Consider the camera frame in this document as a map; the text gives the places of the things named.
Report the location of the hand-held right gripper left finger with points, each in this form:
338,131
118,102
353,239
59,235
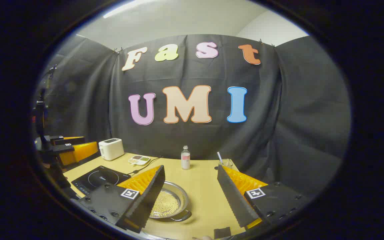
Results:
148,200

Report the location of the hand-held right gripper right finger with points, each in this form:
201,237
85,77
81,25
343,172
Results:
233,200

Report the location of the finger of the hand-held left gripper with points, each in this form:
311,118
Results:
82,151
73,140

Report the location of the stainless steel pot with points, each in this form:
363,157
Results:
177,193

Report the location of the black induction cooktop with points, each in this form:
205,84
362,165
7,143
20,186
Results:
92,181

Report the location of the pile of yellow soybeans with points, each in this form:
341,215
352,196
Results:
167,205

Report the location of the white toaster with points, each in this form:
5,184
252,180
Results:
111,149

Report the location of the white divided bean tray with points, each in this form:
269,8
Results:
139,160

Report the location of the checkered straw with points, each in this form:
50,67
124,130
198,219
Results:
219,156

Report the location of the clear bottle with pink label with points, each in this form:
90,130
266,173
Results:
185,160

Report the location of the black backdrop cloth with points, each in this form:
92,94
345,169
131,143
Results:
278,116

